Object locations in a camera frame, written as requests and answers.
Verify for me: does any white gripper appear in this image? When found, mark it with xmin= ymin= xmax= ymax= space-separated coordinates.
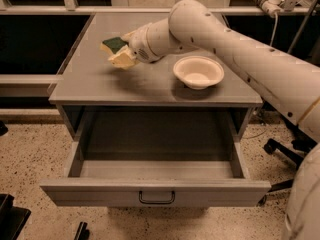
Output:
xmin=108 ymin=24 xmax=157 ymax=70

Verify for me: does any green and yellow sponge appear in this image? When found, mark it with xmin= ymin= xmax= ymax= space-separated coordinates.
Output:
xmin=100 ymin=37 xmax=127 ymax=55

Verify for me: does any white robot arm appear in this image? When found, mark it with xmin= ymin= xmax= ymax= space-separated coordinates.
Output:
xmin=103 ymin=0 xmax=320 ymax=240

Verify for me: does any grey drawer cabinet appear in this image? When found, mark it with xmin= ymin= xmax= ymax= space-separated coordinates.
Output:
xmin=46 ymin=11 xmax=264 ymax=142

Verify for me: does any open grey top drawer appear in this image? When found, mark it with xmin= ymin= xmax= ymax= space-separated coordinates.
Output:
xmin=40 ymin=108 xmax=271 ymax=207

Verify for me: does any white paper bowl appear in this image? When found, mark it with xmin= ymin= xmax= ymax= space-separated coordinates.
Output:
xmin=173 ymin=56 xmax=224 ymax=90

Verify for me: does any white power strip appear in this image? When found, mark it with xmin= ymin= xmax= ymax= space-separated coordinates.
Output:
xmin=253 ymin=0 xmax=283 ymax=18

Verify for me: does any diagonal metal rod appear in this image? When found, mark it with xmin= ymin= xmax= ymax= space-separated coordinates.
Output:
xmin=287 ymin=0 xmax=319 ymax=54

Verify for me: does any small black floor object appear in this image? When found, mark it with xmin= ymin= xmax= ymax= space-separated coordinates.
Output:
xmin=74 ymin=222 xmax=90 ymax=240

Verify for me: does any black office chair base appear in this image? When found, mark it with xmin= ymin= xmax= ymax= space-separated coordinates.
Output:
xmin=257 ymin=137 xmax=318 ymax=207

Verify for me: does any black object bottom left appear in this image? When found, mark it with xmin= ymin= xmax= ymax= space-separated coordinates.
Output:
xmin=0 ymin=194 xmax=31 ymax=240

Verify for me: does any metal railing frame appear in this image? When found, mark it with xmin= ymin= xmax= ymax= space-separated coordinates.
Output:
xmin=0 ymin=0 xmax=320 ymax=17

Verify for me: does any black drawer handle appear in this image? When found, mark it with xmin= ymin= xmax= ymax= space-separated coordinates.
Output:
xmin=138 ymin=191 xmax=175 ymax=205

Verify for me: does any white power cable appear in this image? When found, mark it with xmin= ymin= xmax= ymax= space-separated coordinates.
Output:
xmin=269 ymin=12 xmax=279 ymax=48

